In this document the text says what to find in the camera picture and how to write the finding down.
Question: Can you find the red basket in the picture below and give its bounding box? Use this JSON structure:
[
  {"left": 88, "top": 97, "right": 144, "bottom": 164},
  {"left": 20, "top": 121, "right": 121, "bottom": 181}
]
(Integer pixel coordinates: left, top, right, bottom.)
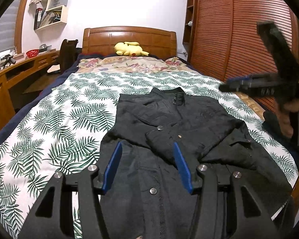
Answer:
[{"left": 26, "top": 49, "right": 40, "bottom": 58}]

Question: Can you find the yellow plush toy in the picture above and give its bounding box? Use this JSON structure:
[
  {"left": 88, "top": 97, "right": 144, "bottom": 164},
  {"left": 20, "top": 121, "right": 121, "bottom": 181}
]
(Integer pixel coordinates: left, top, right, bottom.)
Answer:
[{"left": 114, "top": 42, "right": 149, "bottom": 57}]

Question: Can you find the dark desk chair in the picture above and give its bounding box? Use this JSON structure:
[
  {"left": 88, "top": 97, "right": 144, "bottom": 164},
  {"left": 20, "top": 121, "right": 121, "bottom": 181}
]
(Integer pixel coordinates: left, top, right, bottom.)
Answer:
[{"left": 47, "top": 39, "right": 80, "bottom": 75}]

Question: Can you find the spare black gripper on desk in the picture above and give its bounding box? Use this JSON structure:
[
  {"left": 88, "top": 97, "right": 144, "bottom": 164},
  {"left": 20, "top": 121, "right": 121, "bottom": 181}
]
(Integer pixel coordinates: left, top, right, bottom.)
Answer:
[{"left": 0, "top": 55, "right": 16, "bottom": 71}]

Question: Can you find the grey zebra window blind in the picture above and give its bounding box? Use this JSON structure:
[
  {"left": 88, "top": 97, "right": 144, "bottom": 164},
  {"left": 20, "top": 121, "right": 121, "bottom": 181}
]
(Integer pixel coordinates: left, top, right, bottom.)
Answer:
[{"left": 0, "top": 0, "right": 21, "bottom": 52}]

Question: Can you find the brown patterned blanket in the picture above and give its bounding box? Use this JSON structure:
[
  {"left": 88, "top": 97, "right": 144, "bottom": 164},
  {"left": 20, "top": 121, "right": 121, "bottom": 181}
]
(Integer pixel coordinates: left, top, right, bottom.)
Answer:
[{"left": 235, "top": 92, "right": 265, "bottom": 120}]

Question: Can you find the person right hand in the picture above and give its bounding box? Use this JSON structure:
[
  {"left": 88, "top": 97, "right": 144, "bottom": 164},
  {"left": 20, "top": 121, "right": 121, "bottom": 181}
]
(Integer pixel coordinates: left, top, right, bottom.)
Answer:
[{"left": 275, "top": 99, "right": 299, "bottom": 138}]

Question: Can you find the wooden desk cabinet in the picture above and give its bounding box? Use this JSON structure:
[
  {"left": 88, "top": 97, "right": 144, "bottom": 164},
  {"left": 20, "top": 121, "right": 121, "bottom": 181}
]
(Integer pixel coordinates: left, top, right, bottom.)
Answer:
[{"left": 0, "top": 50, "right": 59, "bottom": 131}]

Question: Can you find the white wall shelf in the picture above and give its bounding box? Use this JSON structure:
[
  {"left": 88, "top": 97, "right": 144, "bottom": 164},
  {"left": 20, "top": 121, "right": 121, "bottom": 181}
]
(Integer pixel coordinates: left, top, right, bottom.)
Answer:
[{"left": 30, "top": 0, "right": 68, "bottom": 32}]

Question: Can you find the floral quilt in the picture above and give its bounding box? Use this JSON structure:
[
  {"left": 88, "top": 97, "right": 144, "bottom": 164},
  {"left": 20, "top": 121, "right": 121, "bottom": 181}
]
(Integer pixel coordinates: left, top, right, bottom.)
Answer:
[{"left": 77, "top": 56, "right": 192, "bottom": 73}]

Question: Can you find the black zip jacket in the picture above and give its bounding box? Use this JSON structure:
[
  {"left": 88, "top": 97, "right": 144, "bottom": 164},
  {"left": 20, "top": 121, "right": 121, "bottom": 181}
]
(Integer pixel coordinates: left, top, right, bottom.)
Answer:
[{"left": 99, "top": 88, "right": 291, "bottom": 238}]

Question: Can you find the wooden headboard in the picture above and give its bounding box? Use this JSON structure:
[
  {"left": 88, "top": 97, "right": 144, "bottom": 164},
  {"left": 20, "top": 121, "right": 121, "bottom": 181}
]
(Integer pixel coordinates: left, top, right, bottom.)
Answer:
[{"left": 82, "top": 26, "right": 177, "bottom": 60}]

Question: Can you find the palm leaf print bedspread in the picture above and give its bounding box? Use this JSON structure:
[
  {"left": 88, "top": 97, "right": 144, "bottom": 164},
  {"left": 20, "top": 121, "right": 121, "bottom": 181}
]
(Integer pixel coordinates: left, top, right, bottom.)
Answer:
[{"left": 0, "top": 71, "right": 298, "bottom": 238}]

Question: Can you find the wooden louvered wardrobe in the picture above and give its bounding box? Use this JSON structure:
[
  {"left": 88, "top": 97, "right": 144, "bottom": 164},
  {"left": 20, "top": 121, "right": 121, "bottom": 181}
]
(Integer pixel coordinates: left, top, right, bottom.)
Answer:
[{"left": 182, "top": 0, "right": 299, "bottom": 112}]

